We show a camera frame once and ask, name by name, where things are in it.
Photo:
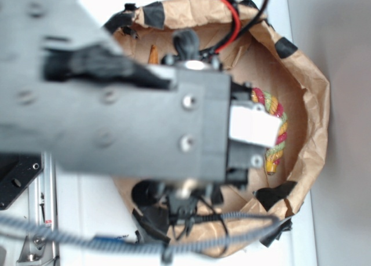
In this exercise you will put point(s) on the black gripper white label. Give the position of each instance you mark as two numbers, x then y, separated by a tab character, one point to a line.
251	132

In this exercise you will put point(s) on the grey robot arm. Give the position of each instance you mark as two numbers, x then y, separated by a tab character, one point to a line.
67	88

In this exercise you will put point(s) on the brown paper bag bin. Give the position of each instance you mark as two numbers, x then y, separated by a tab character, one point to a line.
271	63

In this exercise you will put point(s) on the orange spiral seashell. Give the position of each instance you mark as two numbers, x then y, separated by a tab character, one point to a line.
153	57

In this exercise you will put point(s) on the multicoloured twisted rope toy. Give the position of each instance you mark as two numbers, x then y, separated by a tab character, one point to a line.
273	107

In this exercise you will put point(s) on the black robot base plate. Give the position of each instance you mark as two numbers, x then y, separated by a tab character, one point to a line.
18	171

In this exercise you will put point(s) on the aluminium frame rail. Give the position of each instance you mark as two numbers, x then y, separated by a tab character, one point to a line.
42	211

